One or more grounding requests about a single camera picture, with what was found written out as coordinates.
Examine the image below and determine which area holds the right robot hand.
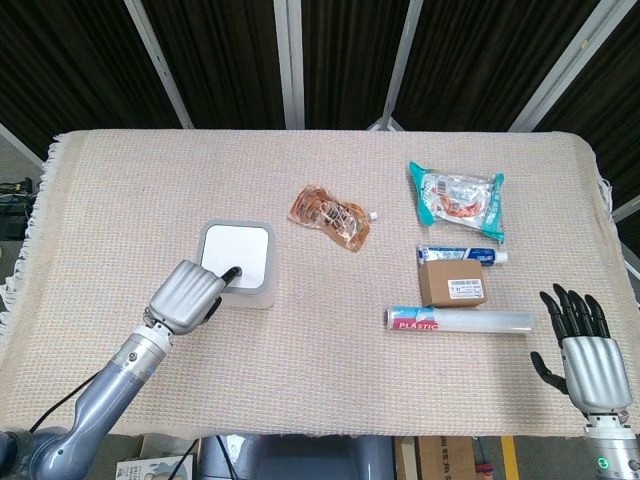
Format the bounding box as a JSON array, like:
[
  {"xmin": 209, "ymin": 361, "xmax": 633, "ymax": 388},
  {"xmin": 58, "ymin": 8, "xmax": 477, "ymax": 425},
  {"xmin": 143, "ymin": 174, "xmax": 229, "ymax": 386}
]
[{"xmin": 530, "ymin": 283, "xmax": 633, "ymax": 416}]

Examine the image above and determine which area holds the black cable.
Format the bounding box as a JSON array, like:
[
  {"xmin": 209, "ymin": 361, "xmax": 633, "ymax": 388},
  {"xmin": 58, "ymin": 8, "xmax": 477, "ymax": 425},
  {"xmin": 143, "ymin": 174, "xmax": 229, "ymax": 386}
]
[{"xmin": 177, "ymin": 439, "xmax": 201, "ymax": 480}]

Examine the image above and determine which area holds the blue white toothpaste tube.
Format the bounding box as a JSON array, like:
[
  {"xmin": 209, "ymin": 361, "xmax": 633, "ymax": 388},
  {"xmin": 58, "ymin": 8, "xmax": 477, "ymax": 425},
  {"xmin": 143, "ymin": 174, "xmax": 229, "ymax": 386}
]
[{"xmin": 415, "ymin": 244, "xmax": 510, "ymax": 267}]

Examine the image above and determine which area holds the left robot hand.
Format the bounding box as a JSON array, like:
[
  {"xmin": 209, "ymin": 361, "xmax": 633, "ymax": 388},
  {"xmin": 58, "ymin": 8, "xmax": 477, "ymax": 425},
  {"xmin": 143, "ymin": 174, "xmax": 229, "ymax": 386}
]
[{"xmin": 143, "ymin": 259, "xmax": 243, "ymax": 336}]

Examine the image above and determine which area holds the white metal frame post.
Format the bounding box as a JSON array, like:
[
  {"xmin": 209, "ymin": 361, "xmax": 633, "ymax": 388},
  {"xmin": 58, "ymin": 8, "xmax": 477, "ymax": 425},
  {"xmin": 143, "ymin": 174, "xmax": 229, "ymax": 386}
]
[
  {"xmin": 0, "ymin": 122, "xmax": 45, "ymax": 167},
  {"xmin": 272, "ymin": 0, "xmax": 306, "ymax": 130},
  {"xmin": 123, "ymin": 0, "xmax": 195, "ymax": 130},
  {"xmin": 508, "ymin": 0, "xmax": 629, "ymax": 133},
  {"xmin": 368, "ymin": 0, "xmax": 425, "ymax": 132}
]

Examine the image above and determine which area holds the white square container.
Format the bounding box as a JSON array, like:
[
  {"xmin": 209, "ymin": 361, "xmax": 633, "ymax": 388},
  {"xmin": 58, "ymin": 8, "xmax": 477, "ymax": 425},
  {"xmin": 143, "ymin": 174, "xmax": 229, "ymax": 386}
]
[{"xmin": 195, "ymin": 219, "xmax": 278, "ymax": 311}]

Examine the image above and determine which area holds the plastic wrap roll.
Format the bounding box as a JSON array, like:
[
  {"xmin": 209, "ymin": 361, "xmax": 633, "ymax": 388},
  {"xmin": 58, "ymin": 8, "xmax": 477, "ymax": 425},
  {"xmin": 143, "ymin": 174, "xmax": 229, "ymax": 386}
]
[{"xmin": 383, "ymin": 305, "xmax": 534, "ymax": 335}]

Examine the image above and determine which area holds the white printed box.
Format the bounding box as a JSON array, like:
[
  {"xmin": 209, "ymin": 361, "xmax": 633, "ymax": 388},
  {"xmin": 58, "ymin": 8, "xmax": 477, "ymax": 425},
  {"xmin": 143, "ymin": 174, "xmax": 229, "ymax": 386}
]
[{"xmin": 115, "ymin": 454, "xmax": 196, "ymax": 480}]

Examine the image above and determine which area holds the teal snack package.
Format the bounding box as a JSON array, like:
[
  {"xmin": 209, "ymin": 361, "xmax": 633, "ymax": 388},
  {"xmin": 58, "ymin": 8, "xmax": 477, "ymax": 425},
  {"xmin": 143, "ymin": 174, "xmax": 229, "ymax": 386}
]
[{"xmin": 408, "ymin": 160, "xmax": 506, "ymax": 246}]

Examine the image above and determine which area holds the cardboard box with print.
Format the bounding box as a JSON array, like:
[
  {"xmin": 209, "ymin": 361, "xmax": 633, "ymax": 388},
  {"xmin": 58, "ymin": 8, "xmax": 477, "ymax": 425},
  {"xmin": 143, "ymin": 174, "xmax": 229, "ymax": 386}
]
[{"xmin": 394, "ymin": 435, "xmax": 476, "ymax": 480}]

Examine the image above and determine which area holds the orange transparent spout pouch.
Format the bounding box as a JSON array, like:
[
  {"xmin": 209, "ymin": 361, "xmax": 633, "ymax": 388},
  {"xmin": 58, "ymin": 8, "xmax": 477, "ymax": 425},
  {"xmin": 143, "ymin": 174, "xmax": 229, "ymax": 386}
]
[{"xmin": 287, "ymin": 183, "xmax": 380, "ymax": 255}]

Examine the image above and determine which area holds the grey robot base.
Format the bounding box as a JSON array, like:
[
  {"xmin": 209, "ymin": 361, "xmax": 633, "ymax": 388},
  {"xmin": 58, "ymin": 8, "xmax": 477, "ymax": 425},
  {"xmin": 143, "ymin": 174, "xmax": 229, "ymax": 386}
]
[{"xmin": 198, "ymin": 432, "xmax": 397, "ymax": 480}]

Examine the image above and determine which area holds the brown cardboard box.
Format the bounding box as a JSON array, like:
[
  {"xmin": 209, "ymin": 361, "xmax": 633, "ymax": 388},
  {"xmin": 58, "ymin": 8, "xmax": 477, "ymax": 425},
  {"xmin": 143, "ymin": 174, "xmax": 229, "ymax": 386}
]
[{"xmin": 418, "ymin": 259, "xmax": 489, "ymax": 308}]

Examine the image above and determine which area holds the beige woven tablecloth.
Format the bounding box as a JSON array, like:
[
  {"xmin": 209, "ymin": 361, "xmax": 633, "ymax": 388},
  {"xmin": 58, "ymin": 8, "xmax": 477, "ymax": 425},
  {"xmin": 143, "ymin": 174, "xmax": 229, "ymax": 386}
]
[{"xmin": 0, "ymin": 128, "xmax": 640, "ymax": 441}]

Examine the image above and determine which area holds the black equipment with cables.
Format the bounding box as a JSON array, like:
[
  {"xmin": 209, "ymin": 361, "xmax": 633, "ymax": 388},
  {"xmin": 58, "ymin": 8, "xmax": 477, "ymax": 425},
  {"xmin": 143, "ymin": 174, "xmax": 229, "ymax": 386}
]
[{"xmin": 0, "ymin": 175, "xmax": 40, "ymax": 241}]

